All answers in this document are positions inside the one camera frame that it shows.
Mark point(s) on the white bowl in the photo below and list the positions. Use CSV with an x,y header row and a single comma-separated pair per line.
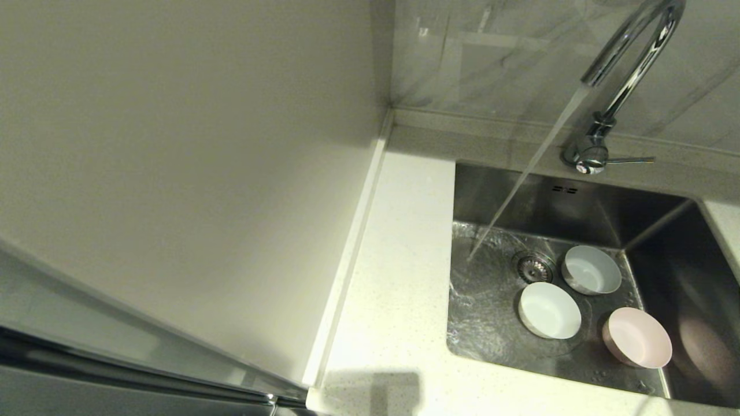
x,y
549,311

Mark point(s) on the pale blue bowl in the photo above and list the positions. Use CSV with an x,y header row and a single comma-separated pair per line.
x,y
592,270

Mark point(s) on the thin chrome faucet lever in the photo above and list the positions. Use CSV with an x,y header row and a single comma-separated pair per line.
x,y
633,160

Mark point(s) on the pink bowl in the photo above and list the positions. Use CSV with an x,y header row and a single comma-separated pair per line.
x,y
637,338

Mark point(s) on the stainless steel sink basin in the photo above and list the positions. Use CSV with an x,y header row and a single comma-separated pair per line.
x,y
491,341

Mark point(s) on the white countertop trim strip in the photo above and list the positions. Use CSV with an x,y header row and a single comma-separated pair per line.
x,y
347,260

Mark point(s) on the round metal drain strainer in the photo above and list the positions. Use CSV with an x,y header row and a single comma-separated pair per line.
x,y
533,266

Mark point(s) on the chrome gooseneck faucet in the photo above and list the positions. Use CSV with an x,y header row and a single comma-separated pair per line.
x,y
621,95

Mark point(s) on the shiny steel appliance edge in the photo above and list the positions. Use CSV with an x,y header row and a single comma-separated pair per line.
x,y
58,349

